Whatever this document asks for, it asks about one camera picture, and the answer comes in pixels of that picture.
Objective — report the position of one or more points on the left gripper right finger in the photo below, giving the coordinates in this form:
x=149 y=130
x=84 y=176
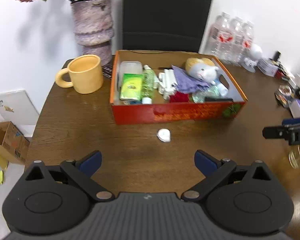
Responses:
x=215 y=171

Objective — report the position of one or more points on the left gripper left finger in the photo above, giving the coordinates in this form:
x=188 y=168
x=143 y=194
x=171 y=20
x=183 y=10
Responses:
x=80 y=172

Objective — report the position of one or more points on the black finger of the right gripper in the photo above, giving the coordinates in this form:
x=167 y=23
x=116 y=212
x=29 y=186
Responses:
x=291 y=122

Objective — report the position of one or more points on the white small cap object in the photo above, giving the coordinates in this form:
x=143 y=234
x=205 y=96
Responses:
x=164 y=135

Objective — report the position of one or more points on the iridescent plastic bag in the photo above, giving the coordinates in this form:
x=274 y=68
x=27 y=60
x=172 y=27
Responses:
x=210 y=92

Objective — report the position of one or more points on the purple cloth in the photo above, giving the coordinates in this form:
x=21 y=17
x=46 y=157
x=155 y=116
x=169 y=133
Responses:
x=187 y=84

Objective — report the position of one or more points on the snack packet clutter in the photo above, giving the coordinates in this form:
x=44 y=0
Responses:
x=284 y=96

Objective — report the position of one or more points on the glass jar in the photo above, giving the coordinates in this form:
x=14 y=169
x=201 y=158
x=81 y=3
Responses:
x=294 y=156

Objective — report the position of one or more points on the purple small box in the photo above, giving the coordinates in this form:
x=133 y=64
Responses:
x=267 y=67

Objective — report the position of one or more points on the white small lamp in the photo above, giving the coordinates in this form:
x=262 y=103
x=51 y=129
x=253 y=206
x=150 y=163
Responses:
x=251 y=58

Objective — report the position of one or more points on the orange cardboard box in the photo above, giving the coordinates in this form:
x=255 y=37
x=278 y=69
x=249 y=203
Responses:
x=164 y=111

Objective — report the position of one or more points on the black remote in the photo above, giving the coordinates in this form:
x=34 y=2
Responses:
x=212 y=99

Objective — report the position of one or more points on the brown cardboard carton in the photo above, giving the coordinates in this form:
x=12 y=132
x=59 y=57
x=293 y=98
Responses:
x=13 y=145

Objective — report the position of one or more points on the red fabric item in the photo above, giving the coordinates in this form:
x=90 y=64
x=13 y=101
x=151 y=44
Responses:
x=179 y=97

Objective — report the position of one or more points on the green tissue packet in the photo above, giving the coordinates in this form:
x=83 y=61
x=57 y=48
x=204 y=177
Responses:
x=131 y=87

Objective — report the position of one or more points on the plush cat toy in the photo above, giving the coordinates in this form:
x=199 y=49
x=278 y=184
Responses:
x=202 y=69

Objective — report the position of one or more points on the yellow mug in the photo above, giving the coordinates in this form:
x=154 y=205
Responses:
x=83 y=73

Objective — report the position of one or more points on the water bottle pack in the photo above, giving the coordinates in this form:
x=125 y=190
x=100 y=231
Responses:
x=229 y=39

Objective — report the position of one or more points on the green plastic bottle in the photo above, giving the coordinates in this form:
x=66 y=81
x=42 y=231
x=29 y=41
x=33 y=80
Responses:
x=147 y=88

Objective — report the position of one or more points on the clear plastic container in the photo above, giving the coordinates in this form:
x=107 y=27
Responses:
x=129 y=67

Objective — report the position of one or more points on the purple ceramic vase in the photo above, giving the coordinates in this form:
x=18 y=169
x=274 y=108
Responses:
x=93 y=27

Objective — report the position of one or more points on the black chair back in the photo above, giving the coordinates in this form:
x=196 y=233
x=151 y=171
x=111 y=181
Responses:
x=168 y=25

